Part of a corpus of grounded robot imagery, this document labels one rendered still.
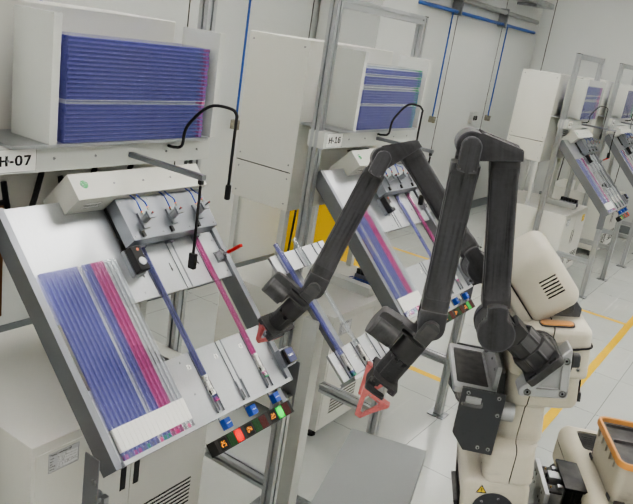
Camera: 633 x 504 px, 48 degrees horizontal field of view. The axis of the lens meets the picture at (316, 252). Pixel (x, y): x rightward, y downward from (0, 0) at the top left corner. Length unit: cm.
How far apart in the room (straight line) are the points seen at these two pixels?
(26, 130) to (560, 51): 808
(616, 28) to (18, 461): 831
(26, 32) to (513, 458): 157
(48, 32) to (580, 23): 808
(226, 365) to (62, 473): 53
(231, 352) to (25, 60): 97
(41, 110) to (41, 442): 87
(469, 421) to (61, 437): 109
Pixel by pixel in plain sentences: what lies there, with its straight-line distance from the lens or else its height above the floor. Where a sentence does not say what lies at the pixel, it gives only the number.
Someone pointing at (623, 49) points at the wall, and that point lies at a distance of 932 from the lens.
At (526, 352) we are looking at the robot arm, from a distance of 154.
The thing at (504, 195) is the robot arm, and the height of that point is 151.
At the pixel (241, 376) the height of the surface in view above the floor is 77.
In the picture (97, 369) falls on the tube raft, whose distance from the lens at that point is 186.
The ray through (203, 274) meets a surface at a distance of 222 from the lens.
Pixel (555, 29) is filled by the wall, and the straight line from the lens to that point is 953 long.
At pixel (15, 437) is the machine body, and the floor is 62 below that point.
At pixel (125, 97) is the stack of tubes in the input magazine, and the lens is 206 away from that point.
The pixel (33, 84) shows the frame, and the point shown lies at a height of 153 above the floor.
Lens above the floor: 176
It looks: 17 degrees down
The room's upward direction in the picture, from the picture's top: 9 degrees clockwise
